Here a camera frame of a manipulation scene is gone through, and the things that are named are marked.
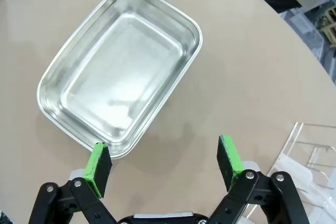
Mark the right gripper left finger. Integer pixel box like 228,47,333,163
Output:
28,142,124,224

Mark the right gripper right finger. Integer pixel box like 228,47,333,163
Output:
207,134,310,224

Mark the clear plastic snap lid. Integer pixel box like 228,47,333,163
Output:
267,152,336,221
301,126,336,180

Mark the steel rectangular food container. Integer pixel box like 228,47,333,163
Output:
36,0,204,159

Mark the wooden pallet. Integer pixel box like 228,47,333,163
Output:
318,6,336,49

